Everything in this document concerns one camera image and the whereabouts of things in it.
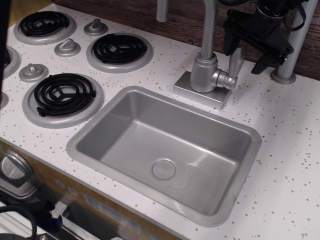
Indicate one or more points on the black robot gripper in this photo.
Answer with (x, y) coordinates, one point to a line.
(261, 32)

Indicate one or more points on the silver faucet lever handle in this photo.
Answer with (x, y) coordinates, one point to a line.
(228, 80)

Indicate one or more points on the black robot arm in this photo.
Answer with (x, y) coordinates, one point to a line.
(280, 9)

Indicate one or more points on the grey right support pole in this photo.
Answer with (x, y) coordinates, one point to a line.
(284, 74)

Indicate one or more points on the grey support pole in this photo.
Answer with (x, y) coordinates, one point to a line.
(162, 10)
(284, 74)

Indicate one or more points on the silver faucet with square base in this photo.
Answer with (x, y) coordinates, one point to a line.
(201, 83)

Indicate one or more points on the grey left support pole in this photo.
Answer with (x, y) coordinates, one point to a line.
(162, 10)

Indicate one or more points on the grey rectangular sink basin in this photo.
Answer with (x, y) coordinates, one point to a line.
(212, 155)

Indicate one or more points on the back right stove burner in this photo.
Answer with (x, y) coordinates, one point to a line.
(119, 53)

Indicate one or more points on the round sink drain plug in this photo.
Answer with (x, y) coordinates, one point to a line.
(163, 169)

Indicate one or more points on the silver stove knob top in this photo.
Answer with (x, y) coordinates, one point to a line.
(95, 28)

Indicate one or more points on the silver stove knob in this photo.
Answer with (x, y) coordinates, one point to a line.
(33, 73)
(67, 48)
(95, 28)

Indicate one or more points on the silver stove knob middle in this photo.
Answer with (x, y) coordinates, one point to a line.
(67, 48)

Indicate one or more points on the front right stove burner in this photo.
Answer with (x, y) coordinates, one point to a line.
(62, 100)

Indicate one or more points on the back left stove burner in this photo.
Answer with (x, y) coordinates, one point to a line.
(44, 28)

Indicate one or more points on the silver stove knob lower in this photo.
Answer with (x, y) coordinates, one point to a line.
(33, 73)

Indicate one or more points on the left edge stove burner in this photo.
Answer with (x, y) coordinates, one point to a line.
(12, 62)

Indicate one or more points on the silver stove knob left edge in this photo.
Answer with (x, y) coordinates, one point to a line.
(3, 100)

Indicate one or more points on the silver round oven dial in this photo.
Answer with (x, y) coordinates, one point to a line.
(14, 169)

